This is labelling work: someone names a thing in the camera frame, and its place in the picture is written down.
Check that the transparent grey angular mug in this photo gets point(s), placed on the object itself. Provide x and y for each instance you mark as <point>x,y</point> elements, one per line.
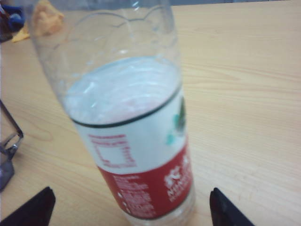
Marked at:
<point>7,146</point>

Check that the orange crumpled cloth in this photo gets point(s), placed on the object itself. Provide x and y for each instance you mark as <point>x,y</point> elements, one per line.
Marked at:
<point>50,18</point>

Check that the Nongfu Spring water bottle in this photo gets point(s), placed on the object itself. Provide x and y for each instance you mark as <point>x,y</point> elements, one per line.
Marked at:
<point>141,141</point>

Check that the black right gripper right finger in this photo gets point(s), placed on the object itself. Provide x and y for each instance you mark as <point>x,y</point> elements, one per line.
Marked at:
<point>225,212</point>

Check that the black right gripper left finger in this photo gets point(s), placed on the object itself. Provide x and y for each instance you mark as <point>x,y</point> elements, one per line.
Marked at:
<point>30,209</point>

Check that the dark blue object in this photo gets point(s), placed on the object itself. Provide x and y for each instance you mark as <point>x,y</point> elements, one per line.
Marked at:
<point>11,18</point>

